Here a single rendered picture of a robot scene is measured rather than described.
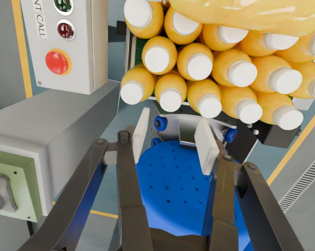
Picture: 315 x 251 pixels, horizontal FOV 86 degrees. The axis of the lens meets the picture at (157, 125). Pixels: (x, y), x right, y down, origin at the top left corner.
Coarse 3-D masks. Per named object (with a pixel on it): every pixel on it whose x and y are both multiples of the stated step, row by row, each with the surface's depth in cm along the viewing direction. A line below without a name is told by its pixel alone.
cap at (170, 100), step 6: (168, 90) 30; (174, 90) 30; (162, 96) 30; (168, 96) 29; (174, 96) 29; (162, 102) 30; (168, 102) 30; (174, 102) 30; (180, 102) 30; (162, 108) 31; (168, 108) 30; (174, 108) 30
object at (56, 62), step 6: (48, 54) 27; (54, 54) 27; (60, 54) 27; (48, 60) 27; (54, 60) 27; (60, 60) 27; (48, 66) 28; (54, 66) 28; (60, 66) 28; (66, 66) 28; (54, 72) 28; (60, 72) 28
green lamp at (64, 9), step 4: (56, 0) 23; (60, 0) 23; (64, 0) 23; (68, 0) 24; (56, 4) 24; (60, 4) 24; (64, 4) 24; (68, 4) 24; (60, 8) 24; (64, 8) 24; (68, 8) 24
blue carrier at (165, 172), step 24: (168, 144) 47; (144, 168) 37; (168, 168) 38; (192, 168) 39; (144, 192) 32; (168, 192) 32; (192, 192) 33; (168, 216) 28; (192, 216) 29; (240, 216) 30; (240, 240) 27
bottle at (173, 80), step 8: (168, 72) 37; (176, 72) 38; (160, 80) 34; (168, 80) 32; (176, 80) 33; (184, 80) 37; (160, 88) 32; (168, 88) 31; (176, 88) 32; (184, 88) 33; (184, 96) 33
